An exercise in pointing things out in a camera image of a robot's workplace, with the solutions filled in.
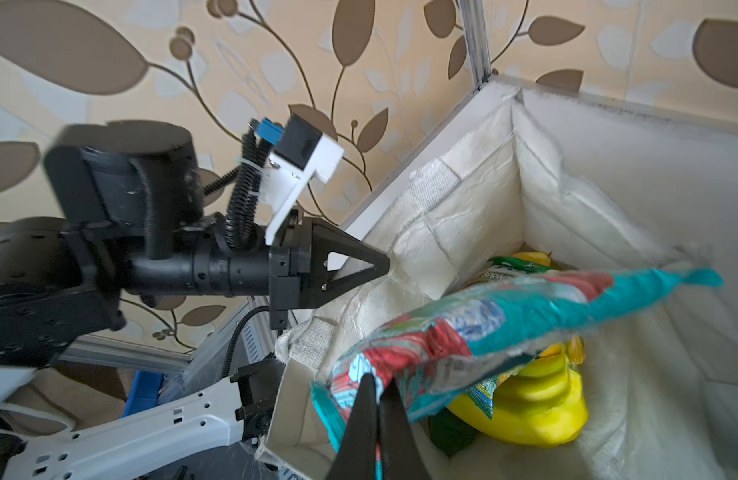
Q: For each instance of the cream Monet print tote bag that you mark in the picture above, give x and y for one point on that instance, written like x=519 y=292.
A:
x=597 y=189

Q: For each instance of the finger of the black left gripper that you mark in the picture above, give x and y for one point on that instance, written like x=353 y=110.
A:
x=337 y=263

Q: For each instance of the yellow lemon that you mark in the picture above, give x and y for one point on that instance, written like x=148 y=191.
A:
x=539 y=258

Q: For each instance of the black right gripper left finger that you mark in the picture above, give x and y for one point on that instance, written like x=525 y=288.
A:
x=357 y=455

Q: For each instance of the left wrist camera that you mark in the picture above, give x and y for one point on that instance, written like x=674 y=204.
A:
x=300 y=152

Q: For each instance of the yellow green candy bag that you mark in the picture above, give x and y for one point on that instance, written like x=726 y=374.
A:
x=482 y=393
x=503 y=268

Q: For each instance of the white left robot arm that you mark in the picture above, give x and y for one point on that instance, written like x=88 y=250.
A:
x=236 y=408

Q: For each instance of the teal candy bag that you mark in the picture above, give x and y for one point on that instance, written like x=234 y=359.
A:
x=436 y=352

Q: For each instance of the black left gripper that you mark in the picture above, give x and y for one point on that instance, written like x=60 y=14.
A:
x=134 y=222

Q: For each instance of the yellow green banana bunch back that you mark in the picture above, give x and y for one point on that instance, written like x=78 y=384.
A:
x=542 y=406

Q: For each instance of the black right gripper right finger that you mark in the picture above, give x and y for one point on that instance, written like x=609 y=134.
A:
x=400 y=457

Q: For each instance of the green avocado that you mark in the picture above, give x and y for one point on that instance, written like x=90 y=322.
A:
x=449 y=433

